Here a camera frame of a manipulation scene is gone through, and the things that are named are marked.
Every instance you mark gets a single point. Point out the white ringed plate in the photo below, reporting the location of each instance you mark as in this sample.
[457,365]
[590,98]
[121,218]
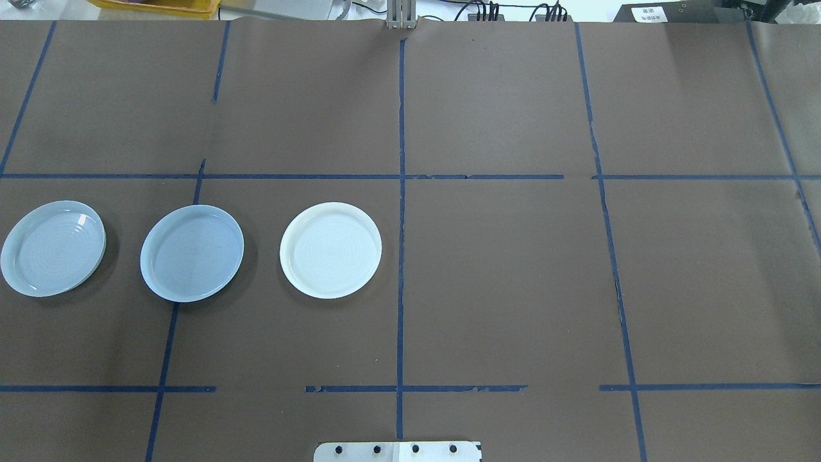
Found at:
[330,250]

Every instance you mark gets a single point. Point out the light blue ringed plate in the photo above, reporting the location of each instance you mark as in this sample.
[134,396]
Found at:
[51,249]

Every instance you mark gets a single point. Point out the blue smooth plate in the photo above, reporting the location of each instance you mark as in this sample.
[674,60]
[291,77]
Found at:
[191,253]

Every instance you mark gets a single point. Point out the grey flat board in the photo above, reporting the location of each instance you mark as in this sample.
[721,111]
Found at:
[276,8]

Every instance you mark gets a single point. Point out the yellow plastic bin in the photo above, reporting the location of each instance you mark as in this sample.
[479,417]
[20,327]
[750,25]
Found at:
[154,9]

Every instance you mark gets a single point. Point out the black box with white label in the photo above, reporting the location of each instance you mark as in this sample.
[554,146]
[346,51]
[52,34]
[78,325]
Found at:
[680,14]

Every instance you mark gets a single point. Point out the white crumpled plastic bag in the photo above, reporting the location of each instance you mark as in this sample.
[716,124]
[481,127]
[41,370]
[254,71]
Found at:
[805,14]

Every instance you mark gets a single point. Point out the aluminium profile post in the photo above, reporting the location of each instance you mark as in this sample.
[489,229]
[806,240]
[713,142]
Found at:
[401,14]

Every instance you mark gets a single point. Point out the white post with square base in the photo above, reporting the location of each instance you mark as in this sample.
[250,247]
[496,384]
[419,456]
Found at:
[397,453]

